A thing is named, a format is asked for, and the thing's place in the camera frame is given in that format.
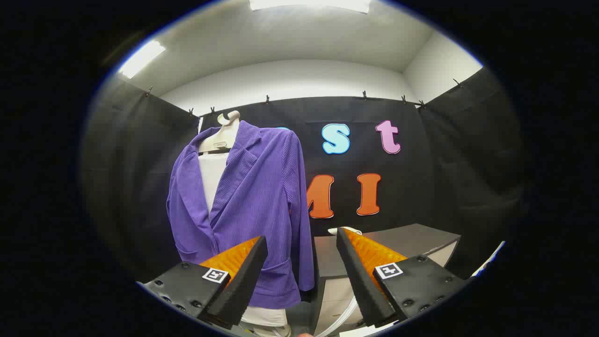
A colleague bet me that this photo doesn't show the white cabinet with grey top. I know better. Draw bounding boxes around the white cabinet with grey top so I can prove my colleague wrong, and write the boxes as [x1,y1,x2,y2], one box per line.
[311,224,461,337]

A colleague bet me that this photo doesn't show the white ironing form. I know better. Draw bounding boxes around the white ironing form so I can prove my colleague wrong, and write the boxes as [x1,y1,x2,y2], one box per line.
[198,152,288,328]

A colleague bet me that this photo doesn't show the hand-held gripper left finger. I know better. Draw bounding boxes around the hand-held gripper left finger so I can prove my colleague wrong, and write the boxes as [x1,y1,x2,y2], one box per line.
[137,235,269,330]

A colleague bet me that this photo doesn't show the purple corduroy jacket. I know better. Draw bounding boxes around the purple corduroy jacket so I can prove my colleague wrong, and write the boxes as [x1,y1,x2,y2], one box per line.
[166,121,315,309]

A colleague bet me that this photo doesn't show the cream clothes hanger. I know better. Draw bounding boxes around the cream clothes hanger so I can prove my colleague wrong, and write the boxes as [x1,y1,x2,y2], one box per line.
[198,110,241,153]

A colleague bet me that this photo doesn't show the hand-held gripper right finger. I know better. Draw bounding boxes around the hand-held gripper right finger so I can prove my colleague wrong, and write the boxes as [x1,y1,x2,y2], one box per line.
[336,227,468,328]

